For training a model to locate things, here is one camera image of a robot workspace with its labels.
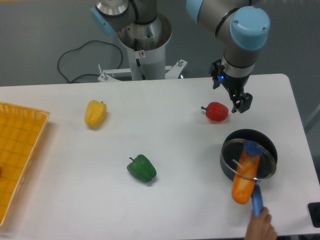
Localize dark pot with blue handle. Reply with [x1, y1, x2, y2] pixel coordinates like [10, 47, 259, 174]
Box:
[220, 129, 278, 217]

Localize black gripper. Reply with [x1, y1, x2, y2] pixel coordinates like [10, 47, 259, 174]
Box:
[209, 59, 253, 114]

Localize black object at table edge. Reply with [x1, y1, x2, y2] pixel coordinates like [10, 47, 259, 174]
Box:
[307, 202, 320, 228]

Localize person's hand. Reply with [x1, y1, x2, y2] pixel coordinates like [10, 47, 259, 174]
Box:
[244, 207, 278, 240]

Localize red toy bell pepper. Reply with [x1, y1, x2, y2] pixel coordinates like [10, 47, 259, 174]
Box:
[201, 102, 229, 122]

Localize yellow plastic basket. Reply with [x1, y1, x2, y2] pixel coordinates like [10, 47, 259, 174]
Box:
[0, 102, 50, 226]

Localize yellow toy bell pepper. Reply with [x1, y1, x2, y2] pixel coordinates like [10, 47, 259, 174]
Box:
[84, 100, 107, 129]

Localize orange toy baguette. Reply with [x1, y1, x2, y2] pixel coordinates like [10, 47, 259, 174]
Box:
[231, 150, 261, 205]

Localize black cable on floor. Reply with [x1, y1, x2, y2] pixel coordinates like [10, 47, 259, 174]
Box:
[57, 40, 123, 84]

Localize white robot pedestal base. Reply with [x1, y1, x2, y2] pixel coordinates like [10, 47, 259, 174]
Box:
[97, 12, 188, 83]

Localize glass lid with blue knob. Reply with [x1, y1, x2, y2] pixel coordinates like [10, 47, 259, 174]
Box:
[220, 138, 278, 181]

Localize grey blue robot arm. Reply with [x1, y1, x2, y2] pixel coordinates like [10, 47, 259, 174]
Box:
[90, 0, 271, 113]

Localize green toy bell pepper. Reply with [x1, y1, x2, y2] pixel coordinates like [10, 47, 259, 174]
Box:
[127, 154, 157, 183]

